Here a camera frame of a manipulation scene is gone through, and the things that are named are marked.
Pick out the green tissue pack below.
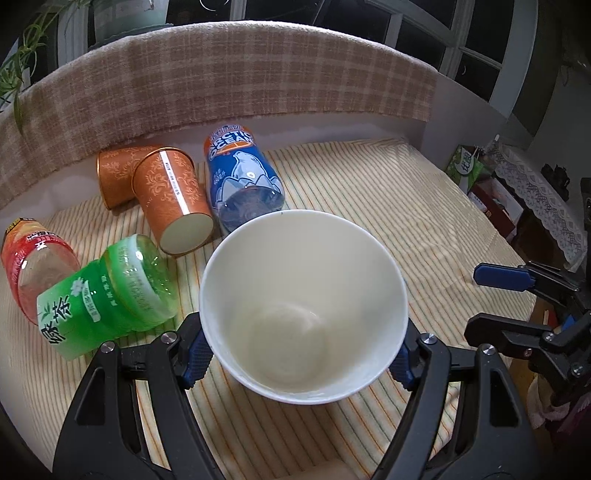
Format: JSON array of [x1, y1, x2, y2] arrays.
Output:
[[445, 144, 485, 195]]

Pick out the red cardboard box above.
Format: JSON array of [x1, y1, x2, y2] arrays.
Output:
[[468, 178, 525, 241]]

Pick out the green plastic bottle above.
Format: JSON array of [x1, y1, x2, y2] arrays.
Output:
[[37, 234, 180, 360]]

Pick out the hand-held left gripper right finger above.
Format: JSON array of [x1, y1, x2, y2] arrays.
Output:
[[369, 320, 546, 480]]

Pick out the blue label plastic bottle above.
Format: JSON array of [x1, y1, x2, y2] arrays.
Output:
[[204, 124, 284, 234]]

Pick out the green leafy plant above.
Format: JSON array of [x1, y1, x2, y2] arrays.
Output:
[[0, 0, 70, 134]]

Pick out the orange patterned paper cup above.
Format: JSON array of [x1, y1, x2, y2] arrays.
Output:
[[96, 145, 160, 210], [131, 147, 215, 256]]

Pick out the white cup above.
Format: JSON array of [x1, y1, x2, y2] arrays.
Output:
[[199, 209, 409, 406]]

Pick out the striped table cloth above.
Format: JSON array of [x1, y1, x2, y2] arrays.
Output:
[[0, 138, 539, 480]]

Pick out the beige plaid cloth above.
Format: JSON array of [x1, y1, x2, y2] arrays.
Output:
[[0, 21, 437, 210]]

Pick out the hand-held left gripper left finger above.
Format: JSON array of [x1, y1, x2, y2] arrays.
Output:
[[53, 313, 222, 480]]

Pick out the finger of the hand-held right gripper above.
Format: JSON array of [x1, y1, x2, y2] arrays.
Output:
[[464, 312, 583, 371], [473, 261, 591, 320]]

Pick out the red label plastic bottle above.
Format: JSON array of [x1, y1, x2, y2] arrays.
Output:
[[1, 218, 81, 326]]

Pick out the white lace cloth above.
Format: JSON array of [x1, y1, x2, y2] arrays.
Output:
[[492, 143, 588, 269]]

